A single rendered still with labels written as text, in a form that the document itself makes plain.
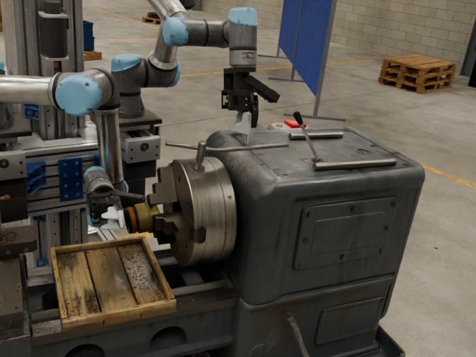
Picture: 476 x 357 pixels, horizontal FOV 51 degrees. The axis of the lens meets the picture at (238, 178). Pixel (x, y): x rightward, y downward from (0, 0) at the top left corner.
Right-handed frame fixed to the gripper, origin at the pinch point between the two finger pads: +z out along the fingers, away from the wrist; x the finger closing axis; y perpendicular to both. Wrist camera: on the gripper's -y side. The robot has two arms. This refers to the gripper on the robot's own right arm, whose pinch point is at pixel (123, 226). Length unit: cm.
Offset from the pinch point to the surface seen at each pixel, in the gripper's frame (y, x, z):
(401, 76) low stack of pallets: -586, -87, -534
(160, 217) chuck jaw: -9.6, 2.8, 2.6
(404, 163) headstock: -84, 18, 12
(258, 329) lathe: -37, -32, 17
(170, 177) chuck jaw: -15.1, 10.1, -7.5
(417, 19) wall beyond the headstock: -822, -16, -780
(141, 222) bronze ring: -4.7, 1.0, 1.0
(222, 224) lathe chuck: -24.3, 4.0, 12.2
